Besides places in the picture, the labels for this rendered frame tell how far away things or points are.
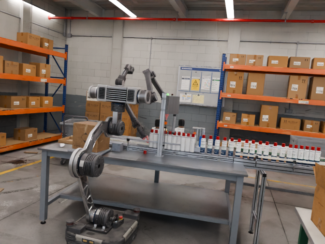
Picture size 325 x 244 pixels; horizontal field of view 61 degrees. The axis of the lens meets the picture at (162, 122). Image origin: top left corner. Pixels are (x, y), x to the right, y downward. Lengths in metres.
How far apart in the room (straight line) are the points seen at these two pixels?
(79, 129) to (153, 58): 5.19
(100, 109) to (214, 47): 3.33
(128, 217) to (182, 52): 5.53
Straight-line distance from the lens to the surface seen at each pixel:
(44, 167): 3.16
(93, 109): 6.74
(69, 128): 5.32
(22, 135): 6.82
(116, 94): 2.58
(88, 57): 8.65
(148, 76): 2.87
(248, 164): 3.04
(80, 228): 2.64
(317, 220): 1.99
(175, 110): 2.93
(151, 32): 7.98
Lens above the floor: 1.50
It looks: 6 degrees down
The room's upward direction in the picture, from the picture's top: 5 degrees clockwise
